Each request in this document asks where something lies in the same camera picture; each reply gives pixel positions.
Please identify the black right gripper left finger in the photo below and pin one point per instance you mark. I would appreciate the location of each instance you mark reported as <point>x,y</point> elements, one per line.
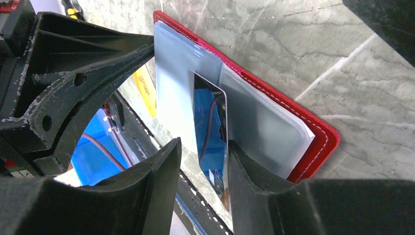
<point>137,201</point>

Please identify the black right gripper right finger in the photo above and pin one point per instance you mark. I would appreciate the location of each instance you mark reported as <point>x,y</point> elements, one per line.
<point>263,203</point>

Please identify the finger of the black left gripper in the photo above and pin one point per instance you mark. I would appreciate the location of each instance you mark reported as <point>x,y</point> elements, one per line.
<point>62,44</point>
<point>43,139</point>

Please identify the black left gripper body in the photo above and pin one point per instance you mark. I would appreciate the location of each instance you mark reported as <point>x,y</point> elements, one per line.
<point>18,87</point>

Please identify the red leather card holder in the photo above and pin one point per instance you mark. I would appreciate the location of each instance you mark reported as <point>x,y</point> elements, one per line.
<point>283,136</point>

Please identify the single gold credit card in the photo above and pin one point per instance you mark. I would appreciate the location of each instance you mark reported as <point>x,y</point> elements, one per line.
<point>146,89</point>

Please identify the black yellow screwdriver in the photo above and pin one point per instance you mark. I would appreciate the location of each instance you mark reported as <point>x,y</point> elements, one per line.
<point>73,9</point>

